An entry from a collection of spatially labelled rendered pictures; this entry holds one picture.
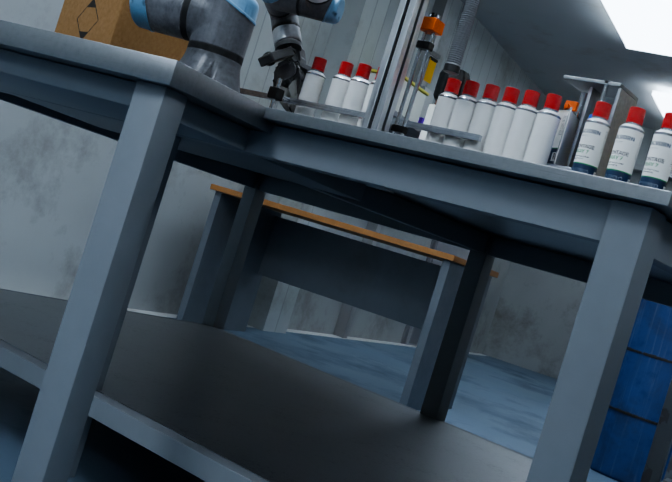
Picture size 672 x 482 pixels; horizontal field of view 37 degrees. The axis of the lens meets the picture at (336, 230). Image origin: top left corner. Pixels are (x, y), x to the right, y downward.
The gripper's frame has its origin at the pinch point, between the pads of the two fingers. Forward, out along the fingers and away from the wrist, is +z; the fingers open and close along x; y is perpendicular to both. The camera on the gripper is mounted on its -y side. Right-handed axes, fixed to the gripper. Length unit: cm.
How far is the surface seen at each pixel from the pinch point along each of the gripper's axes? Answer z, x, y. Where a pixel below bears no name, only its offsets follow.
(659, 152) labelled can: 44, -88, -2
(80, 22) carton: -22, 30, -43
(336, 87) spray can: 0.0, -15.6, -1.4
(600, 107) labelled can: 30, -79, -1
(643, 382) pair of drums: 51, 8, 260
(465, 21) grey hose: 4, -57, -11
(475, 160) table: 59, -78, -65
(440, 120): 19.4, -42.5, -1.8
